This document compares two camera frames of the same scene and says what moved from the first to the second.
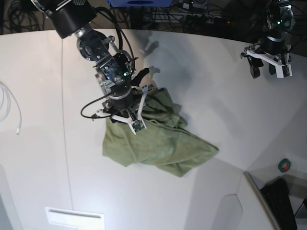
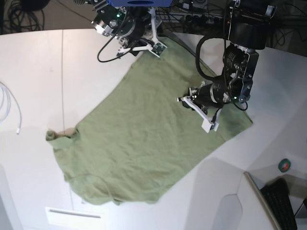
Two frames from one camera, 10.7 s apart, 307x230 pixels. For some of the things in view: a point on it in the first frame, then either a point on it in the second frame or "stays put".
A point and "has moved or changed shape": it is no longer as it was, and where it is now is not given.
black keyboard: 276,194 stays put
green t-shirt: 165,143 has moved or changed shape
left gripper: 123,97 to 140,14
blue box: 140,3 stays put
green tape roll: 284,165 stays put
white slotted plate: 66,219 stays put
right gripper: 271,46 to 212,95
